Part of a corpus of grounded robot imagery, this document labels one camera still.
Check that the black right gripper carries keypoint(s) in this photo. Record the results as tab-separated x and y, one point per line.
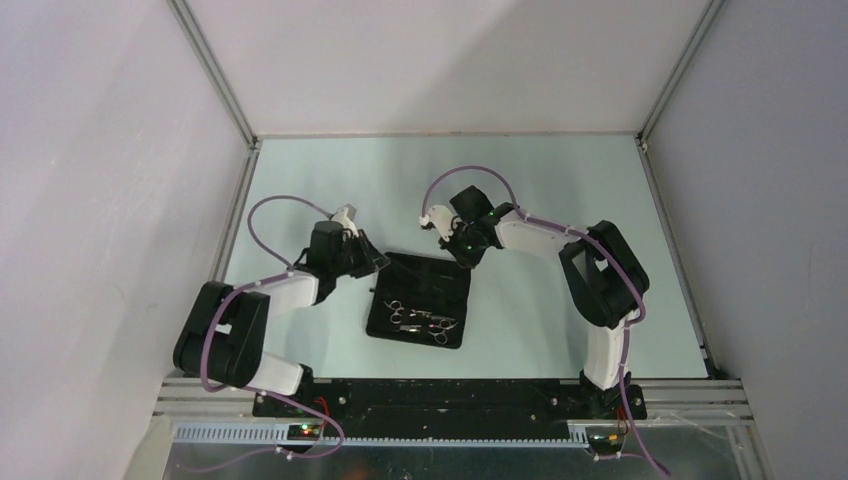
466	260

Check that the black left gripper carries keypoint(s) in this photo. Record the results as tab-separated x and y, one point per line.
374	259

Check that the silver thinning scissors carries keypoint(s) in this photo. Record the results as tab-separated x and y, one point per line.
399	314

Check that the black zip tool case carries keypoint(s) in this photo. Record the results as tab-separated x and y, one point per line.
443	300

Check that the silver straight scissors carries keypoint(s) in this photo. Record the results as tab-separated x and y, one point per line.
438	329

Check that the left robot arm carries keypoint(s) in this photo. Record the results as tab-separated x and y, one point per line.
223	338

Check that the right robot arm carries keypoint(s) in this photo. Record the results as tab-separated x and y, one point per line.
606	281

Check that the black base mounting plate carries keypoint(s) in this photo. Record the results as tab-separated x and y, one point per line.
458	409

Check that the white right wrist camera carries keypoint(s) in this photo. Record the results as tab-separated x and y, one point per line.
441	218

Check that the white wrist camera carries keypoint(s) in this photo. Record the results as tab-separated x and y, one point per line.
441	218
344	216

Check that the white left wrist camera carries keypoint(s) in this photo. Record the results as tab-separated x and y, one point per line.
344	216

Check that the aluminium left table rail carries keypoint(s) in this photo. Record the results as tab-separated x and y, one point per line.
222	252

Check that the aluminium table rail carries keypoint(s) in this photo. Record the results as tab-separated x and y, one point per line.
682	277
222	252

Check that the aluminium right table rail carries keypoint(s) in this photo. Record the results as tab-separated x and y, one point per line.
682	277

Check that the grey slotted cable duct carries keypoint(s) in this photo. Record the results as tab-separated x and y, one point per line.
283	434

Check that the aluminium left corner post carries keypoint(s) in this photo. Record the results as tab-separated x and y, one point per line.
199	43

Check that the aluminium corner frame post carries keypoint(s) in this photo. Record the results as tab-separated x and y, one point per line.
692	46

